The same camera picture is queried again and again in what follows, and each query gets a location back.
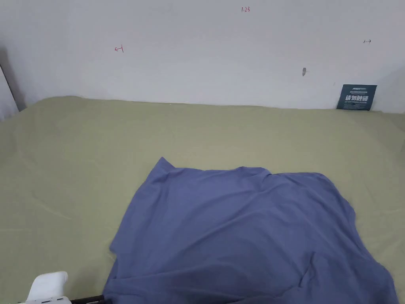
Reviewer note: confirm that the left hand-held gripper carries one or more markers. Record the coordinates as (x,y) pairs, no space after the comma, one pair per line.
(47,285)

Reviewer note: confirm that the blue shirt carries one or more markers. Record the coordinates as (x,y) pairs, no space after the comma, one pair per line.
(234,234)

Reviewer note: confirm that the bed with pale green sheet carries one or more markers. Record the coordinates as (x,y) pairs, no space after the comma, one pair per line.
(76,164)

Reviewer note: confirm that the dark card with white print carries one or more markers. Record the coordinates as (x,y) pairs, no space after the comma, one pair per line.
(356,97)

